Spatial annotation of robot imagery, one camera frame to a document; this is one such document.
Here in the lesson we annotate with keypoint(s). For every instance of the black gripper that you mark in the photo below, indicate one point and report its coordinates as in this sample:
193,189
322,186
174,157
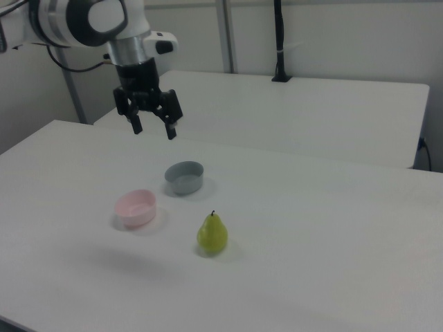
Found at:
138,77

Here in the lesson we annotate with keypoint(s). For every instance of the grey plastic bowl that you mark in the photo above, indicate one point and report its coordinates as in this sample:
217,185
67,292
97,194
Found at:
185,183

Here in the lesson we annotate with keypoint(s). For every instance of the grey partition frame post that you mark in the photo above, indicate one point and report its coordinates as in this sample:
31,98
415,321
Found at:
75,97
228,34

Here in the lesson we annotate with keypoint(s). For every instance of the white side table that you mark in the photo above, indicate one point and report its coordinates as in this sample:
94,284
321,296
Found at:
277,114

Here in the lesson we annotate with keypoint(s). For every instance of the green pear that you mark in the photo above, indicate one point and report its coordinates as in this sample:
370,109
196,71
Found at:
212,235

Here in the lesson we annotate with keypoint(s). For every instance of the pink plastic bowl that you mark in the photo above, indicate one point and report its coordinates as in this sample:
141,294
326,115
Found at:
136,209

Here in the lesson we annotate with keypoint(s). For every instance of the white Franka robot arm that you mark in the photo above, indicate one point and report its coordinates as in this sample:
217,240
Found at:
52,20

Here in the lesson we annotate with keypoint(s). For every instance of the black camera pole with clamp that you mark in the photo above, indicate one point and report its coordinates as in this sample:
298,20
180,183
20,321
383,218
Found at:
279,34

